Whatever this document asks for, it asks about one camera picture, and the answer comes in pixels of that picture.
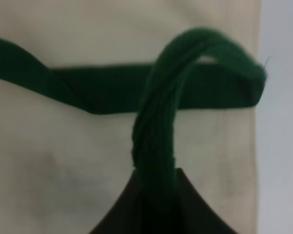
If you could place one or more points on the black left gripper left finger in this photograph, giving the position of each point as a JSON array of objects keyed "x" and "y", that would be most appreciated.
[{"x": 127, "y": 214}]

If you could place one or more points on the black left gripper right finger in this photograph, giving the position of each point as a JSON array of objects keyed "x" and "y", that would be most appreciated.
[{"x": 195, "y": 216}]

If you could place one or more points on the white linen bag green handles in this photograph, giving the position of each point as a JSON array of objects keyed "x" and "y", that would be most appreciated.
[{"x": 92, "y": 90}]

